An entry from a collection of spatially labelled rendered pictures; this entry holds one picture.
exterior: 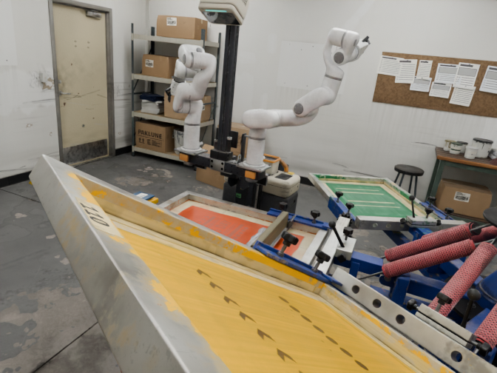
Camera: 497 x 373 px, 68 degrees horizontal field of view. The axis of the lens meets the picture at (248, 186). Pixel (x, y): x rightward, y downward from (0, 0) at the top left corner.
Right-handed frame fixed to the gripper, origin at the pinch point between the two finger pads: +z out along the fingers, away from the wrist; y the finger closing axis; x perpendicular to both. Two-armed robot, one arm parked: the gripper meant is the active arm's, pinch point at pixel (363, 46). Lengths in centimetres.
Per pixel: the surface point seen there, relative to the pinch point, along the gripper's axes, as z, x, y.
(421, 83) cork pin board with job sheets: 292, -22, -97
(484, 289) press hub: -75, -99, -6
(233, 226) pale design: -87, -21, -67
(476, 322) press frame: -90, -100, -6
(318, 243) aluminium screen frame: -77, -53, -44
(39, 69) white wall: 10, 300, -263
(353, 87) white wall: 272, 37, -148
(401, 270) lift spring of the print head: -86, -77, -15
